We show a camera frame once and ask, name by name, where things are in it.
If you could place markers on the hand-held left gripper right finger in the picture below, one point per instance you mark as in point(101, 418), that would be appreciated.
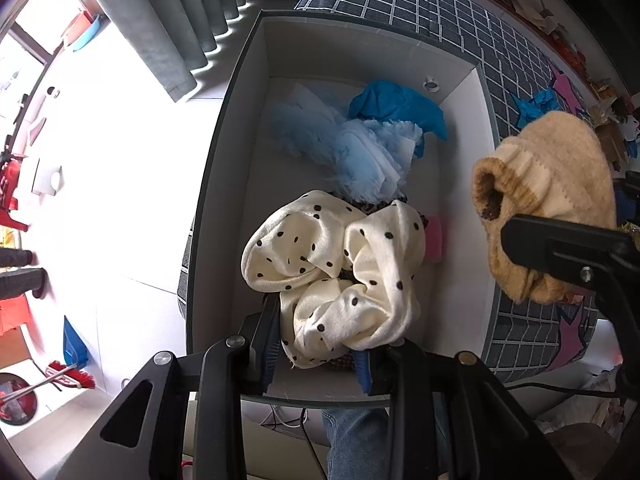
point(362, 371)

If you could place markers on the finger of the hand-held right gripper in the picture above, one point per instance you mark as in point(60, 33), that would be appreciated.
point(629, 195)
point(550, 247)

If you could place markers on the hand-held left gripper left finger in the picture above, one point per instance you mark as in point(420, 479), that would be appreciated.
point(272, 355)

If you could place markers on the beige knitted sock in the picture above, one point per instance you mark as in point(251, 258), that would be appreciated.
point(555, 170)

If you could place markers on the striped sock with pink toe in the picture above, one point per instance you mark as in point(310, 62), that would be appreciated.
point(434, 240)

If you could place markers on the cream polka dot scrunchie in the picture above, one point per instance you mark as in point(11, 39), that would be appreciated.
point(320, 240)

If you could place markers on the grey and white storage box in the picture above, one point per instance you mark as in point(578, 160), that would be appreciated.
point(240, 160)

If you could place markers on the large blue shoe cover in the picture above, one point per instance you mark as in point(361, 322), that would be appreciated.
point(395, 102)

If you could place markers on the light blue fluffy cloth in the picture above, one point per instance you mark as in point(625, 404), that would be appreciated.
point(350, 155)

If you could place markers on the person's right forearm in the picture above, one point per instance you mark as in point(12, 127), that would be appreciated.
point(580, 455)

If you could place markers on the person's leg in jeans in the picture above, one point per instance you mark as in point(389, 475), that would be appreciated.
point(360, 445)

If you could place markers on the small crumpled blue shoe cover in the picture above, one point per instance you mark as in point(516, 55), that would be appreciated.
point(540, 105)

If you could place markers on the blue dustpan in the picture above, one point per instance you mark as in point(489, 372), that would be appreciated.
point(75, 342)

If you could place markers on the red bristle broom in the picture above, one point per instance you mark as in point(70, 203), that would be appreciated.
point(70, 377)

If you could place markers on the grey checked star bedsheet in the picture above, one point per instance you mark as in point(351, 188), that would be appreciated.
point(450, 15)

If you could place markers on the red round bucket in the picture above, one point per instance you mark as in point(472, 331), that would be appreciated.
point(17, 402)

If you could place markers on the red plastic stool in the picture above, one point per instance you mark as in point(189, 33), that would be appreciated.
point(10, 195)

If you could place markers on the grey pleated curtain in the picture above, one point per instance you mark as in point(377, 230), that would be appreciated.
point(150, 25)

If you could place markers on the blue plastic basin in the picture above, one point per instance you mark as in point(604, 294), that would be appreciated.
point(89, 35)

